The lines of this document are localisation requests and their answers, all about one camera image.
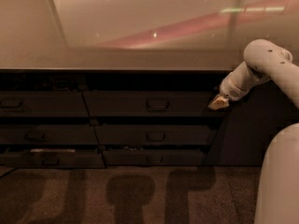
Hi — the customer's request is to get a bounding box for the dark drawer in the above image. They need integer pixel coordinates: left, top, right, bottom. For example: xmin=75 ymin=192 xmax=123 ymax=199
xmin=0 ymin=123 xmax=99 ymax=146
xmin=83 ymin=91 xmax=223 ymax=117
xmin=95 ymin=125 xmax=217 ymax=146
xmin=103 ymin=149 xmax=206 ymax=166
xmin=0 ymin=91 xmax=88 ymax=118
xmin=0 ymin=148 xmax=106 ymax=169

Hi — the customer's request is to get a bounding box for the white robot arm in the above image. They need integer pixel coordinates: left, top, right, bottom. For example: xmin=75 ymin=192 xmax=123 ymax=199
xmin=208 ymin=39 xmax=299 ymax=224

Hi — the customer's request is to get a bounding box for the glossy counter top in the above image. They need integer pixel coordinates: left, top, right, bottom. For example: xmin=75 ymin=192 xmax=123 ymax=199
xmin=0 ymin=0 xmax=299 ymax=71

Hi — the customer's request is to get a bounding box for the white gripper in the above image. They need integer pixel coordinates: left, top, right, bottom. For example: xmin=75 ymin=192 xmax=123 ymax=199
xmin=208 ymin=74 xmax=249 ymax=110

